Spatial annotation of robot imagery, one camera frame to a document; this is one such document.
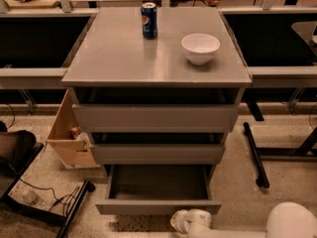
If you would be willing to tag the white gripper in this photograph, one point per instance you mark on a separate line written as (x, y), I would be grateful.
(197, 218)

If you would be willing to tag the grey bottom drawer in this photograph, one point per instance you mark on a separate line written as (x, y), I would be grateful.
(157, 190)

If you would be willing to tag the grey drawer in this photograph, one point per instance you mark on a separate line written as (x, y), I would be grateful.
(157, 148)
(157, 190)
(156, 110)

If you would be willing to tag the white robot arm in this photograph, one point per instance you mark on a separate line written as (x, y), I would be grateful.
(286, 220)

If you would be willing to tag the grey middle drawer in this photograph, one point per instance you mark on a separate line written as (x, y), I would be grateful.
(157, 148)

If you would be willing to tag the grey drawer cabinet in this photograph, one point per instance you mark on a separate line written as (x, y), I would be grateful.
(114, 52)

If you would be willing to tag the grey top drawer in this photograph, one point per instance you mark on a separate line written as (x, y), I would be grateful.
(156, 110)

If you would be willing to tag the wooden side box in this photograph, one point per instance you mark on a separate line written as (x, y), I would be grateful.
(73, 152)

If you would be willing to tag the snack packet in box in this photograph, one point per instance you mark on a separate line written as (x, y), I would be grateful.
(79, 135)

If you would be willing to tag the clear plastic bottle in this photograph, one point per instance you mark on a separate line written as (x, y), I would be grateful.
(33, 199)

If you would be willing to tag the white ceramic bowl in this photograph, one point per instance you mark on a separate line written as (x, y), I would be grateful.
(200, 48)

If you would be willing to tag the brown leather bag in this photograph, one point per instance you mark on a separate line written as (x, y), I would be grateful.
(14, 147)

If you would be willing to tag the blue Pepsi can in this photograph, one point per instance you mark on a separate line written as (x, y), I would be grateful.
(149, 20)

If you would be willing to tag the black table leg frame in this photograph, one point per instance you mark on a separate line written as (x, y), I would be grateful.
(306, 152)

